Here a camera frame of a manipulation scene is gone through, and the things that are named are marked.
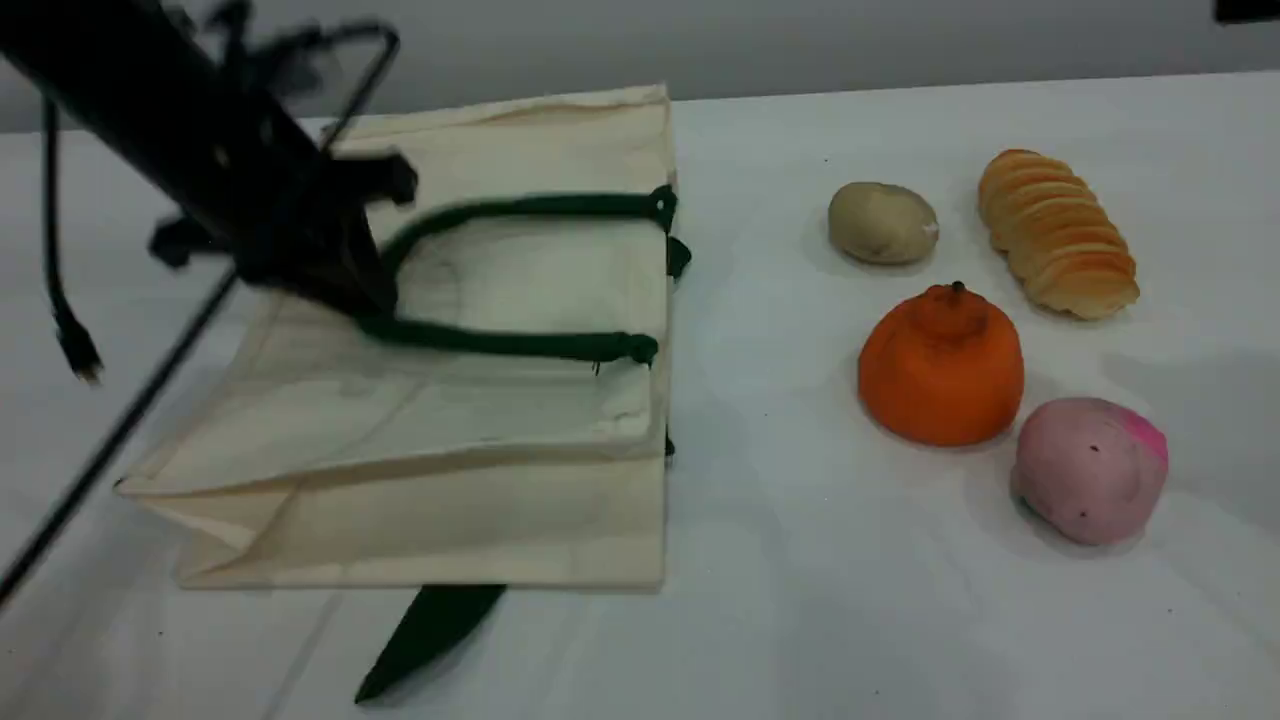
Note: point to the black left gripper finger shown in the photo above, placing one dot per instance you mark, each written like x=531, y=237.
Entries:
x=368, y=285

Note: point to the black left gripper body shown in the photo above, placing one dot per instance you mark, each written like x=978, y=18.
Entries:
x=280, y=220

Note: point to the orange toy fruit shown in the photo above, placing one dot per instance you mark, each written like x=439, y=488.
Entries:
x=940, y=375

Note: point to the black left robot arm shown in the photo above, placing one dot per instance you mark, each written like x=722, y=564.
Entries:
x=110, y=75

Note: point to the beige toy potato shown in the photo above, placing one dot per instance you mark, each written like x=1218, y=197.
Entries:
x=880, y=225

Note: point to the stack of golden chips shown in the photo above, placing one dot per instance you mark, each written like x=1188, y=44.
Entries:
x=1060, y=235

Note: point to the pink toy peach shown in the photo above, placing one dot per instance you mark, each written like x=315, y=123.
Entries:
x=1090, y=475

